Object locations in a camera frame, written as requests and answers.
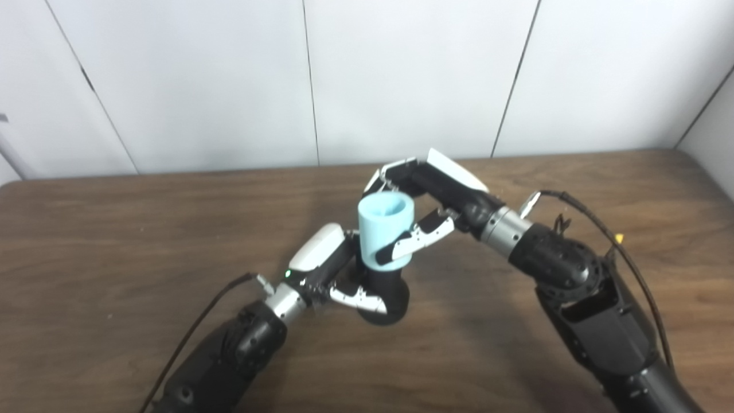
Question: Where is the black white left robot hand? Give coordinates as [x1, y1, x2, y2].
[284, 223, 391, 315]

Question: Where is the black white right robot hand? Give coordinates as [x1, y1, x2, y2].
[362, 147, 508, 267]

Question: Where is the light-blue hose piece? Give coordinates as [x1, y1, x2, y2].
[357, 191, 415, 272]

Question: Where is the black flared nozzle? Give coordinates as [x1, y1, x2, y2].
[344, 252, 411, 326]

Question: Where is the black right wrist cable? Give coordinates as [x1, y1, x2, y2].
[519, 189, 674, 371]

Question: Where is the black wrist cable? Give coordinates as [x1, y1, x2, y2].
[519, 189, 674, 371]
[138, 272, 276, 413]

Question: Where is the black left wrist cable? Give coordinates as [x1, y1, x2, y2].
[138, 272, 276, 413]

